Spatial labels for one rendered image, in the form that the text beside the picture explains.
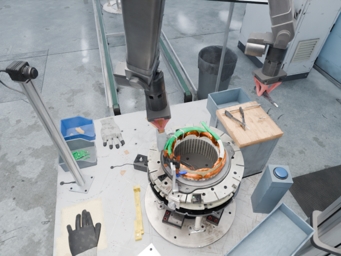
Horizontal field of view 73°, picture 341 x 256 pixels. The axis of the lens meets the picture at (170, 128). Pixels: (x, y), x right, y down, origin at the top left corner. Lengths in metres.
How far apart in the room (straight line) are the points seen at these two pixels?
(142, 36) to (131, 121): 1.00
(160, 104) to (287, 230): 0.52
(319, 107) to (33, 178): 2.97
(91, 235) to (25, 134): 1.86
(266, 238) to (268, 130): 0.40
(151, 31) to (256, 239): 0.63
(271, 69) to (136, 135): 0.75
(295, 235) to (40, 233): 1.69
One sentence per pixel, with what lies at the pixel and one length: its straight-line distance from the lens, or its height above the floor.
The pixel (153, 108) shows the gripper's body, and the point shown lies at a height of 1.30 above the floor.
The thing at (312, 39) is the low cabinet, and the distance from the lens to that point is 3.10.
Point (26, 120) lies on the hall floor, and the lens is 2.88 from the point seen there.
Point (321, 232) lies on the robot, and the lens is 0.96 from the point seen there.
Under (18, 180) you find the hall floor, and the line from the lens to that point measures 2.38.
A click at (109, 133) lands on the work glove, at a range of 1.28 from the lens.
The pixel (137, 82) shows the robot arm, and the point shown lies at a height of 1.43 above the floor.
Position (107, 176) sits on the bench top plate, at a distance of 1.15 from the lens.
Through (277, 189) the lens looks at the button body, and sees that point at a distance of 0.93.
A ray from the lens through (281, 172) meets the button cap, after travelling 0.89.
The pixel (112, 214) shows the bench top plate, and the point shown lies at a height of 0.78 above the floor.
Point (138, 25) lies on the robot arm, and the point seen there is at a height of 1.59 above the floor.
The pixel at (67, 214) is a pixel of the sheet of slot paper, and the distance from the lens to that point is 1.11.
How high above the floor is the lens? 1.73
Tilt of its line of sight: 47 degrees down
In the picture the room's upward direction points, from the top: straight up
